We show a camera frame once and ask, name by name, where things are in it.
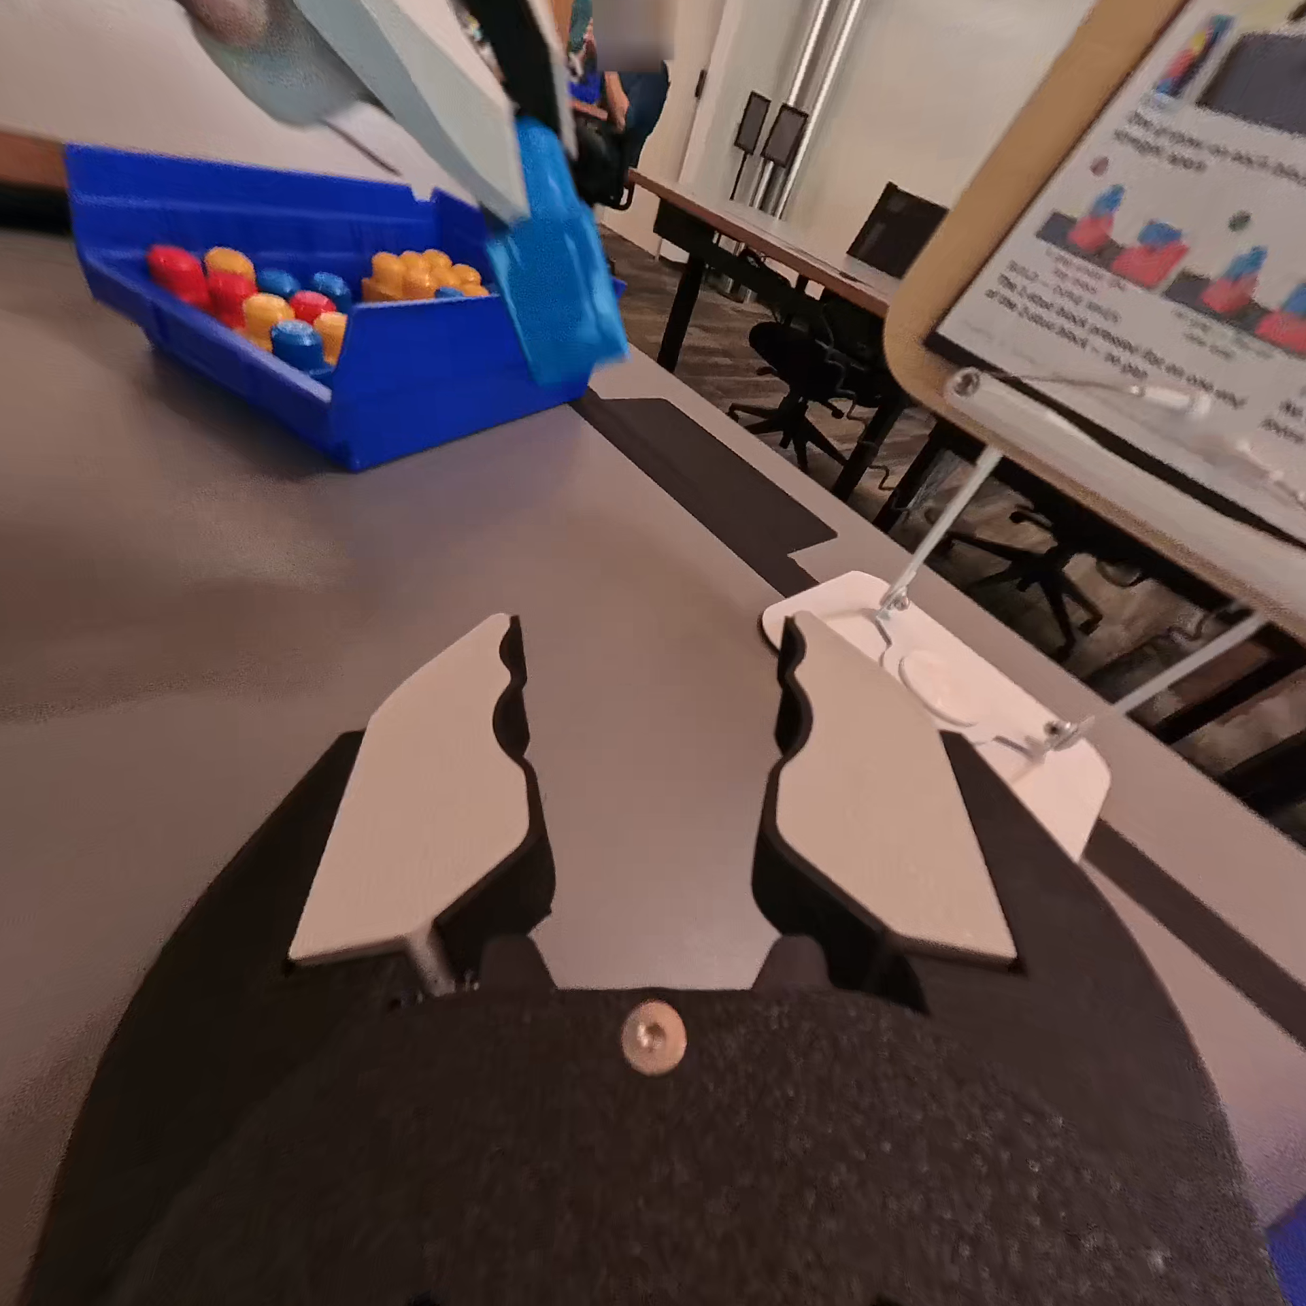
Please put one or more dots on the pile of colourful blocks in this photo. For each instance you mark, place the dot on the pile of colourful blocks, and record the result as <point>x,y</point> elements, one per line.
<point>254,306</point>

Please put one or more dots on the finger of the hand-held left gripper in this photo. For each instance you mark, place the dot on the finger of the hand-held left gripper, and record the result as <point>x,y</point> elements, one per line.
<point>559,50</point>
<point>428,91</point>

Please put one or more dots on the blue two-stud block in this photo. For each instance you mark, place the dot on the blue two-stud block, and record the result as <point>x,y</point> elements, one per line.
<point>556,275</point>

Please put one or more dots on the printed instruction sheet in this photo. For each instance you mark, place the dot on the printed instruction sheet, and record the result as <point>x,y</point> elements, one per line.
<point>1122,347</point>

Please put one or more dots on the wood-edged office table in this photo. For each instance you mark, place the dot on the wood-edged office table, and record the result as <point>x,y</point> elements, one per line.
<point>755,219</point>

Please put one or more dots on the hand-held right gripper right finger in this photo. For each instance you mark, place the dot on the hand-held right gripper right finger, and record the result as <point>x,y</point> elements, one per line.
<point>877,816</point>

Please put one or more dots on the black laptop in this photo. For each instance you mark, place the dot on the black laptop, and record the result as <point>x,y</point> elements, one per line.
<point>898,230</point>

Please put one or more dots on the person's left hand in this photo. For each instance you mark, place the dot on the person's left hand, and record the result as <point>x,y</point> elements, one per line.
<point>224,18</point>

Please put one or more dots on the metal column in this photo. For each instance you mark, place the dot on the metal column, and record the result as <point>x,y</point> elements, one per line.
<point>816,50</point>

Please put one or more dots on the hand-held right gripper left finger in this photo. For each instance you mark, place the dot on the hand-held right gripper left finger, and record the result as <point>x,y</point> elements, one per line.
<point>428,805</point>

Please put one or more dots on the dark tablet on stand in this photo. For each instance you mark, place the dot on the dark tablet on stand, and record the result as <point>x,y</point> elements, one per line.
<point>785,132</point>
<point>755,117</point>

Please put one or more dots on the blue plastic bin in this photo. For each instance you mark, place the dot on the blue plastic bin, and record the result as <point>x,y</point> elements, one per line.
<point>1287,1254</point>
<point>428,388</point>

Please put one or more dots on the black office chair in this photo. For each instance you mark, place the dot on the black office chair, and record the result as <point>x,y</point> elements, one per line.
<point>601,152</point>
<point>805,356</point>
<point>1030,561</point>

